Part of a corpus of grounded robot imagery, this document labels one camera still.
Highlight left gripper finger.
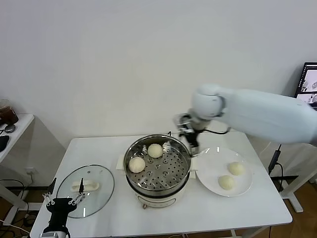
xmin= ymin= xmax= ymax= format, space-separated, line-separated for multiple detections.
xmin=42 ymin=177 xmax=57 ymax=207
xmin=68 ymin=178 xmax=87 ymax=206

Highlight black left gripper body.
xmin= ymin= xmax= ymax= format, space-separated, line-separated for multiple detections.
xmin=47 ymin=197 xmax=75 ymax=228

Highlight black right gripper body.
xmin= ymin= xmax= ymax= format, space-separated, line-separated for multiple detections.
xmin=184 ymin=130 xmax=200 ymax=149

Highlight glass lid with white handle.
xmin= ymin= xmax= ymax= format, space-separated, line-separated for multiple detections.
xmin=56 ymin=164 xmax=115 ymax=219

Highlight white steamed baozi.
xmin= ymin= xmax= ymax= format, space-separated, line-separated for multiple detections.
xmin=217 ymin=175 xmax=235 ymax=191
xmin=128 ymin=157 xmax=146 ymax=174
xmin=148 ymin=143 xmax=163 ymax=159
xmin=227 ymin=162 xmax=245 ymax=176

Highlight stainless steel steamer basket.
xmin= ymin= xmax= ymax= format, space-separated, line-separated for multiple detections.
xmin=123 ymin=134 xmax=192 ymax=193

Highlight steel steamer pot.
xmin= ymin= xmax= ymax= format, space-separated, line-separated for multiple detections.
xmin=115 ymin=154 xmax=199 ymax=211

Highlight white round plate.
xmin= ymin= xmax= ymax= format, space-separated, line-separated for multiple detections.
xmin=196 ymin=147 xmax=254 ymax=198

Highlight white desk with cup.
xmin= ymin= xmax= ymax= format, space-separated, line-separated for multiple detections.
xmin=0 ymin=114 xmax=36 ymax=225

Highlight brown jar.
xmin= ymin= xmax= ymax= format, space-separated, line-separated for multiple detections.
xmin=0 ymin=99 xmax=19 ymax=124

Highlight white desk with laptop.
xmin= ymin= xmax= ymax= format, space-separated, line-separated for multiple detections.
xmin=269 ymin=142 xmax=317 ymax=214

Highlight open grey laptop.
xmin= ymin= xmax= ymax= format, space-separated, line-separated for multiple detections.
xmin=294 ymin=61 xmax=317 ymax=110

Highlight black floor cables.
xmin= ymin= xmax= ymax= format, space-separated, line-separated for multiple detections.
xmin=0 ymin=178 xmax=40 ymax=238

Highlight white laptop cable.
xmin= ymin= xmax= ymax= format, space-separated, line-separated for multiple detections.
xmin=259 ymin=141 xmax=272 ymax=157

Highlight black cable with adapter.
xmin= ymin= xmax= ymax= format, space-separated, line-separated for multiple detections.
xmin=267 ymin=143 xmax=284 ymax=193

